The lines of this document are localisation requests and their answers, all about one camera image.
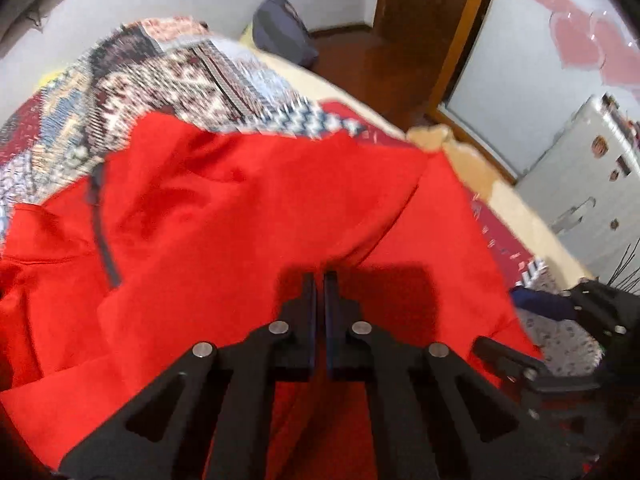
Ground red jacket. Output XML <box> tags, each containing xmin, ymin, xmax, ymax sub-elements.
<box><xmin>1</xmin><ymin>113</ymin><xmax>535</xmax><ymax>467</ymax></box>

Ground patchwork patterned bedspread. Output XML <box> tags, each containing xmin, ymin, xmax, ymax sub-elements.
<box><xmin>1</xmin><ymin>19</ymin><xmax>601</xmax><ymax>375</ymax></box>

